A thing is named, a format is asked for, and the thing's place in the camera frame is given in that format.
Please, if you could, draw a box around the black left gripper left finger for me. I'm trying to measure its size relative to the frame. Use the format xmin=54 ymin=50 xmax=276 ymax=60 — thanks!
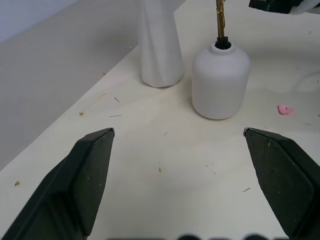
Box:
xmin=0 ymin=127 xmax=116 ymax=240

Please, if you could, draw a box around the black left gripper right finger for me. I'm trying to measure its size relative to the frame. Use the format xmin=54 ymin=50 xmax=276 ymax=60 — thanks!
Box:
xmin=243 ymin=127 xmax=320 ymax=240

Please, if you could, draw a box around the pink flower petal piece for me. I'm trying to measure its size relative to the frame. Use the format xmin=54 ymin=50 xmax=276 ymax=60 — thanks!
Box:
xmin=277 ymin=104 xmax=295 ymax=116

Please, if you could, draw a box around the golden dried stem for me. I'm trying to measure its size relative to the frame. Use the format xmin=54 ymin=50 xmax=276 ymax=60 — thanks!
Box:
xmin=214 ymin=0 xmax=230 ymax=49

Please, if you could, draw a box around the short round white vase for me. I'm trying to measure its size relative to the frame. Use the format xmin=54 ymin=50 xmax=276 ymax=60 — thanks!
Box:
xmin=191 ymin=41 xmax=251 ymax=120

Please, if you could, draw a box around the tall white twisted vase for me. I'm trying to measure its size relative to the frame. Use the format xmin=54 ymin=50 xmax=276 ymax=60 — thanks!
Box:
xmin=138 ymin=0 xmax=186 ymax=89

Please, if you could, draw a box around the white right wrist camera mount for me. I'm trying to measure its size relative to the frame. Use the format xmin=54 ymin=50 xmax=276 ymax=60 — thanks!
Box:
xmin=287 ymin=0 xmax=320 ymax=16

